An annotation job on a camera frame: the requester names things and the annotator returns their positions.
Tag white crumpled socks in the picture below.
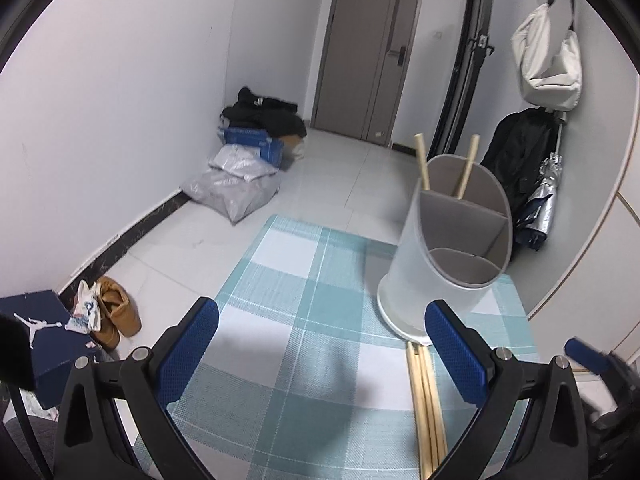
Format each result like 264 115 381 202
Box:
64 281 102 335

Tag tan suede shoe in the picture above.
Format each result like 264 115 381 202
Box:
92 276 142 352

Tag grey entrance door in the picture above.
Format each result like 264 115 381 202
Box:
311 0 421 145

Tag brown cardboard box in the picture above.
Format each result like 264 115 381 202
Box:
279 134 306 160

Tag blue cardboard box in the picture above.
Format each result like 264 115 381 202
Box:
218 127 284 168

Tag navy Jordan shoe box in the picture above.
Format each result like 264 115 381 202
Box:
1 290 101 410

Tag black clothes pile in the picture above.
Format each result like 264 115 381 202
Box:
220 87 307 139

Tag teal plaid table mat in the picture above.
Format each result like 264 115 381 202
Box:
131 212 542 480

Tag white hanging bag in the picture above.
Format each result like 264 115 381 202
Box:
511 3 582 112

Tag white plastic mailer bag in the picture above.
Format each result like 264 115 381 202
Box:
207 144 278 182

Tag silver folded umbrella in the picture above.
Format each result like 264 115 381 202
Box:
515 118 566 252

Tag black framed sliding door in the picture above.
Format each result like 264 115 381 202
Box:
427 0 495 159

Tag black hanging jacket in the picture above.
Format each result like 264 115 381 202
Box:
480 107 558 221

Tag white utensil holder cup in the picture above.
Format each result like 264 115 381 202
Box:
376 155 513 344

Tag grey plastic mailer bag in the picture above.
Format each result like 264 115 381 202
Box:
180 169 282 224

